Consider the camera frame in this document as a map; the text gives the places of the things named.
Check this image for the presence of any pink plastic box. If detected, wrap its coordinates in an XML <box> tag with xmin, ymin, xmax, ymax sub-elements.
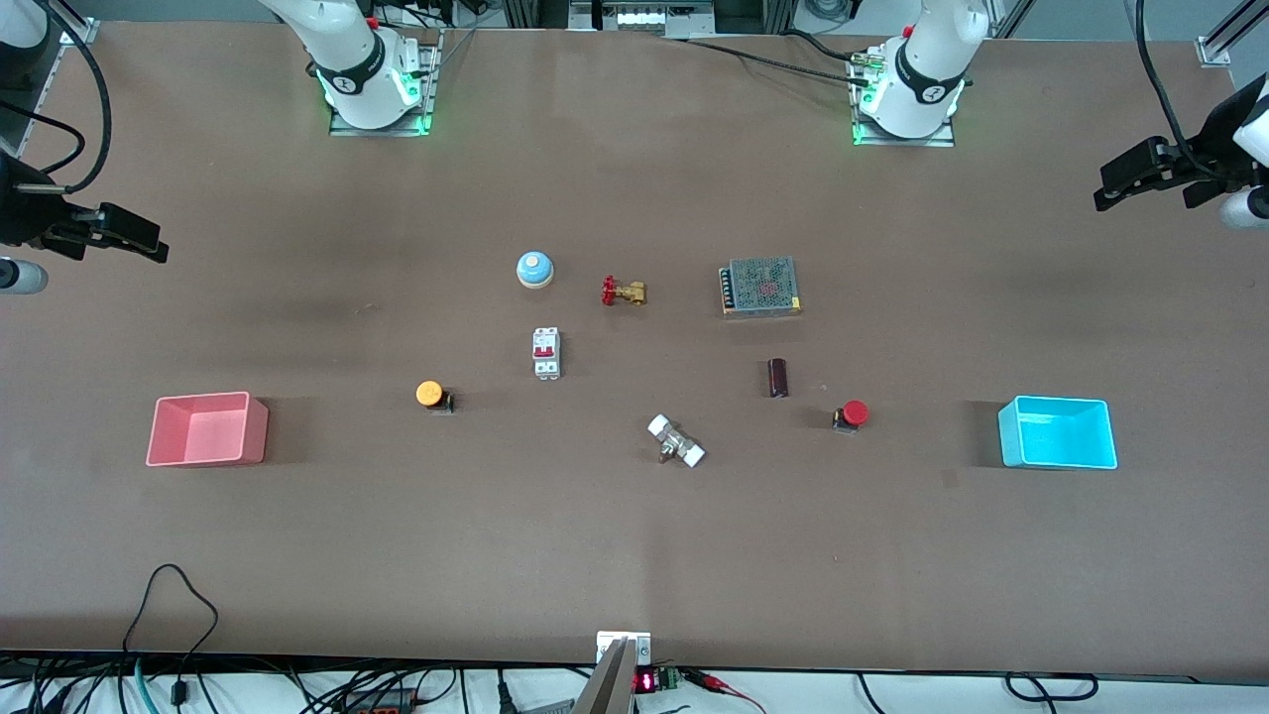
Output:
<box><xmin>146</xmin><ymin>392</ymin><xmax>270</xmax><ymax>468</ymax></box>

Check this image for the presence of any cyan plastic box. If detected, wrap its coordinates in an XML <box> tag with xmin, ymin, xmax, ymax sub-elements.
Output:
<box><xmin>997</xmin><ymin>396</ymin><xmax>1119</xmax><ymax>470</ymax></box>

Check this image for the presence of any metal mesh power supply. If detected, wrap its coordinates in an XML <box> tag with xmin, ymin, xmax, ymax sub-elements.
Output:
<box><xmin>719</xmin><ymin>257</ymin><xmax>802</xmax><ymax>318</ymax></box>

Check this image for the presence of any white power strip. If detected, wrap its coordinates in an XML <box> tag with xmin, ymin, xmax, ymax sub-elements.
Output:
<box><xmin>569</xmin><ymin>0</ymin><xmax>717</xmax><ymax>40</ymax></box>

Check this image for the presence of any metal fitting with white ends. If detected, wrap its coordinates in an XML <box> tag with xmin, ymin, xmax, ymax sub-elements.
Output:
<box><xmin>646</xmin><ymin>414</ymin><xmax>707</xmax><ymax>469</ymax></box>

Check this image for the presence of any red clip lead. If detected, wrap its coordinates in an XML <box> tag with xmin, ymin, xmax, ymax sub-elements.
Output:
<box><xmin>690</xmin><ymin>668</ymin><xmax>766</xmax><ymax>714</ymax></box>

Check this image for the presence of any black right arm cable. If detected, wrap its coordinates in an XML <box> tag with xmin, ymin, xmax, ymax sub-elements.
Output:
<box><xmin>0</xmin><ymin>0</ymin><xmax>113</xmax><ymax>195</ymax></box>

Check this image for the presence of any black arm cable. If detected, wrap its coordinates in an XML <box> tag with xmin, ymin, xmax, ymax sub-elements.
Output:
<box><xmin>1134</xmin><ymin>0</ymin><xmax>1230</xmax><ymax>181</ymax></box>
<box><xmin>0</xmin><ymin>0</ymin><xmax>113</xmax><ymax>195</ymax></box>

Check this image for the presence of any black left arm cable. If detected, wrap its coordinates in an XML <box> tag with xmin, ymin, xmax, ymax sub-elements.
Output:
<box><xmin>1134</xmin><ymin>0</ymin><xmax>1230</xmax><ymax>181</ymax></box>

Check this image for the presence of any aluminium frame profile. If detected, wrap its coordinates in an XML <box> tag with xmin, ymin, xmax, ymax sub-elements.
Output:
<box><xmin>30</xmin><ymin>0</ymin><xmax>101</xmax><ymax>135</ymax></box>
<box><xmin>1197</xmin><ymin>0</ymin><xmax>1269</xmax><ymax>67</ymax></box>

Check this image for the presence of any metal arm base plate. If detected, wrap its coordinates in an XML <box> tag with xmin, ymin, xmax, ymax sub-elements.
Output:
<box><xmin>851</xmin><ymin>48</ymin><xmax>957</xmax><ymax>149</ymax></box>
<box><xmin>328</xmin><ymin>28</ymin><xmax>444</xmax><ymax>138</ymax></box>

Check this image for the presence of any black looped cable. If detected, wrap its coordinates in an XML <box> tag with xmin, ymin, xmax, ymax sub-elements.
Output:
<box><xmin>121</xmin><ymin>563</ymin><xmax>220</xmax><ymax>700</ymax></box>

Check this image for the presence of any black cable on table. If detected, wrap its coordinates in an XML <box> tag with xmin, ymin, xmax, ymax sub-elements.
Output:
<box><xmin>682</xmin><ymin>38</ymin><xmax>865</xmax><ymax>84</ymax></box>
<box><xmin>781</xmin><ymin>30</ymin><xmax>865</xmax><ymax>66</ymax></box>

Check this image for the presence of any black coiled cable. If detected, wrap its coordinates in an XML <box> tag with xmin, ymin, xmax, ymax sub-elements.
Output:
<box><xmin>1005</xmin><ymin>671</ymin><xmax>1100</xmax><ymax>704</ymax></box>

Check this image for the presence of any silver camera mount bracket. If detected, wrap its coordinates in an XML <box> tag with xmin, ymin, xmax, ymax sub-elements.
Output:
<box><xmin>573</xmin><ymin>631</ymin><xmax>653</xmax><ymax>714</ymax></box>

